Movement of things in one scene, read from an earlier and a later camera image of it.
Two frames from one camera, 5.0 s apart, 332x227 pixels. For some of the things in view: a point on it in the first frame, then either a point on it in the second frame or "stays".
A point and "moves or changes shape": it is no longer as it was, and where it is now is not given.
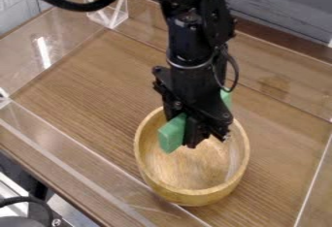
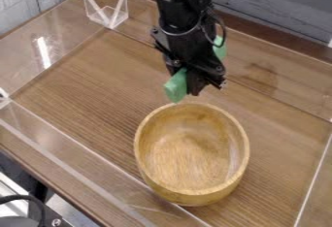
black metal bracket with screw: [41, 210] stays
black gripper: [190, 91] to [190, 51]
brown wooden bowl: [194, 177] stays
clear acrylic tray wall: [115, 194] stays
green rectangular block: [172, 127] moves or changes shape
